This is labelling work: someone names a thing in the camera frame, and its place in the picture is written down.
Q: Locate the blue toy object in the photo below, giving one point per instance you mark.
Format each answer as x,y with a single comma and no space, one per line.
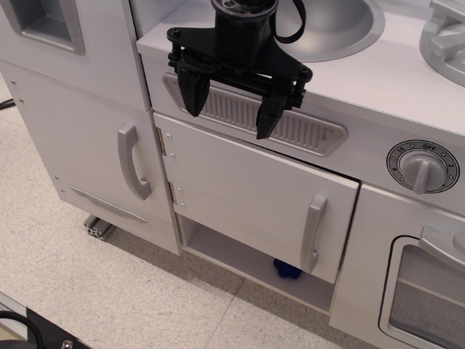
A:
285,270

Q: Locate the silver sink basin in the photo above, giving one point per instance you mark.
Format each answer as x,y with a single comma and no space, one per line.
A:
336,29

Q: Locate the aluminium extrusion bar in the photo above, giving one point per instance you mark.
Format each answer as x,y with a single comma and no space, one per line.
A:
98,228

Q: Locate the silver oven door handle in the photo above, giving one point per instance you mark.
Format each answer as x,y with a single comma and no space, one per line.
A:
443,245

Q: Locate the silver ice dispenser recess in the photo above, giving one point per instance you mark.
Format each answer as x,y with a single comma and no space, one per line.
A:
54,23

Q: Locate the silver fridge emblem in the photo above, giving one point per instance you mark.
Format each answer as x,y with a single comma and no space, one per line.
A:
109,206

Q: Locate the white cabinet door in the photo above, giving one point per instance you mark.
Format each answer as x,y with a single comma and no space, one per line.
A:
255,196

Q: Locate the silver cabinet door handle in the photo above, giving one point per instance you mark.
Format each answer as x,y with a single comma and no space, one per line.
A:
315,214

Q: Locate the silver vent panel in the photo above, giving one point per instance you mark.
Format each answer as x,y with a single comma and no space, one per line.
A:
234,115

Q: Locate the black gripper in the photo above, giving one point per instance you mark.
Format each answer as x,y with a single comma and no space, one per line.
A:
241,50

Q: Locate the silver fridge door handle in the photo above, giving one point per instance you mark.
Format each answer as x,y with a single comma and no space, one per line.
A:
127,139

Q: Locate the grey timer knob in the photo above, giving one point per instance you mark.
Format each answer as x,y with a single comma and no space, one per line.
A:
423,167

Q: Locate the white fridge door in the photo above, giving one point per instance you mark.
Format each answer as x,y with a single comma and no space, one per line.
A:
75,133

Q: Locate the white oven door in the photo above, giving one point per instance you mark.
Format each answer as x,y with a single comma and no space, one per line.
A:
390,292

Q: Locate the silver stove burner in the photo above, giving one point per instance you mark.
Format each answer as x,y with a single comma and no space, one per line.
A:
442,40

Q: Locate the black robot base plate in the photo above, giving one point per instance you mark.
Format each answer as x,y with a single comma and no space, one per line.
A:
25,328

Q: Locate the white toy kitchen body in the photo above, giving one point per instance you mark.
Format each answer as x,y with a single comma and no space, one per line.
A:
217,292

